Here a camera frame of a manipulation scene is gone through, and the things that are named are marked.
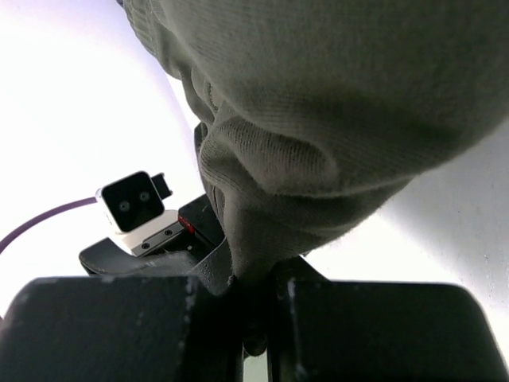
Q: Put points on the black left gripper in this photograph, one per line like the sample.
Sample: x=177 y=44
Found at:
x=174 y=243

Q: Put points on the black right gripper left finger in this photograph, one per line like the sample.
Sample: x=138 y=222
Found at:
x=165 y=325

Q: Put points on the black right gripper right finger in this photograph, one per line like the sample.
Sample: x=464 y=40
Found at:
x=322 y=330

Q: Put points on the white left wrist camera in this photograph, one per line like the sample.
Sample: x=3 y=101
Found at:
x=134 y=207

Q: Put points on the olive green shorts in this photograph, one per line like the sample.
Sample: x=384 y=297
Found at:
x=314 y=113

